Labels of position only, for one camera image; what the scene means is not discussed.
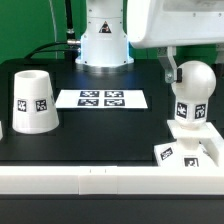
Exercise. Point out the white front fence wall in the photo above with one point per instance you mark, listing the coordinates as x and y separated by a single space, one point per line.
93 180

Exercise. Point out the white lamp shade cone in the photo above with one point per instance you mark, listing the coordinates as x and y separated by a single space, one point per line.
34 109

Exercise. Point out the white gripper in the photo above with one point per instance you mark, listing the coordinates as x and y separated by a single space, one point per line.
167 23

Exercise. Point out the white lamp base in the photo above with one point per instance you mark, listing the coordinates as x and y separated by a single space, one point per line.
199 148

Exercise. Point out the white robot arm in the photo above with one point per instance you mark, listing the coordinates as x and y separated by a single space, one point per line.
113 26

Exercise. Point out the white lamp bulb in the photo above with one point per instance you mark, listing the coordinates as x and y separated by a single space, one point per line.
192 94

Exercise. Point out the white marker sheet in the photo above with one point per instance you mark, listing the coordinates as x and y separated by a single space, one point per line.
101 99

